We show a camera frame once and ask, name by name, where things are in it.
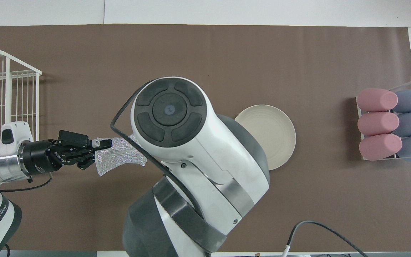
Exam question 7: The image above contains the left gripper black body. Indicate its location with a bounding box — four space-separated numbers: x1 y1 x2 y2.
20 138 96 176

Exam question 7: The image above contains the white round plate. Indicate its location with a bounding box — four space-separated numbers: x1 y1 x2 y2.
235 104 296 171

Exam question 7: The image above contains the white wire dish rack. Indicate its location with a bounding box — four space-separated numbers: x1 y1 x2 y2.
0 50 42 148

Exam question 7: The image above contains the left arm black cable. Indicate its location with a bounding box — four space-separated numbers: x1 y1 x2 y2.
0 172 54 193

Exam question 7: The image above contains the pink plastic cup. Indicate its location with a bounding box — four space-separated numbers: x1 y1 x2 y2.
357 112 400 136
356 88 399 112
359 134 403 161

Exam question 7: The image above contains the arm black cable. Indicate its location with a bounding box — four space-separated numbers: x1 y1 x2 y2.
0 172 54 193
110 79 368 257

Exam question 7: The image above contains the brown paper table mat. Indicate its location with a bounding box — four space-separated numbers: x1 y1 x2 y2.
0 24 411 252

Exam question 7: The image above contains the silver mesh sponge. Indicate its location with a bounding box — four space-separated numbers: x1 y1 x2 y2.
95 134 148 177

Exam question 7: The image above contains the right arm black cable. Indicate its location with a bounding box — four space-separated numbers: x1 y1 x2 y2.
110 79 368 257

